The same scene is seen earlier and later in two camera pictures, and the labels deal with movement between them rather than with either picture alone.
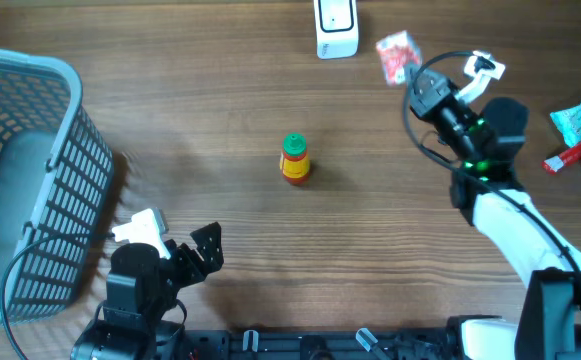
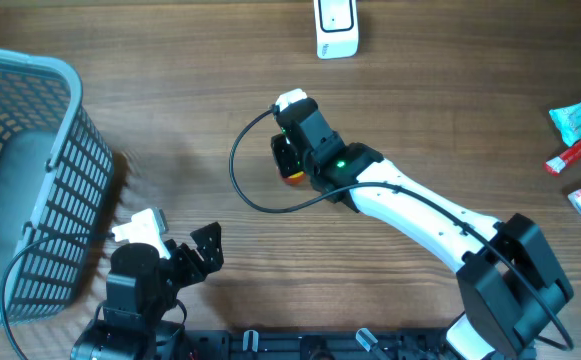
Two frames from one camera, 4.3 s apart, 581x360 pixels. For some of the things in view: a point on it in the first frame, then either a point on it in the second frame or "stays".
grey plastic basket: (40, 174) stays
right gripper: (440, 93) -> (281, 151)
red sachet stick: (572, 154) stays
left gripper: (212, 255) stays
